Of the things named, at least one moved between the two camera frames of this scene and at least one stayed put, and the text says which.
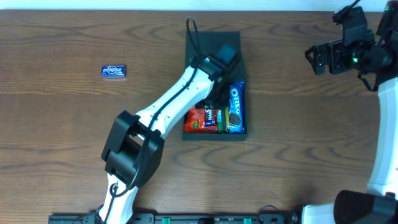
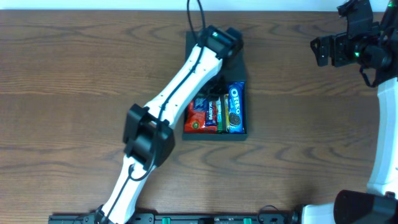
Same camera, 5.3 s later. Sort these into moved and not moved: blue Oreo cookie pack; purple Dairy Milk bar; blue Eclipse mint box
Moved: blue Eclipse mint box
Not moved: purple Dairy Milk bar; blue Oreo cookie pack
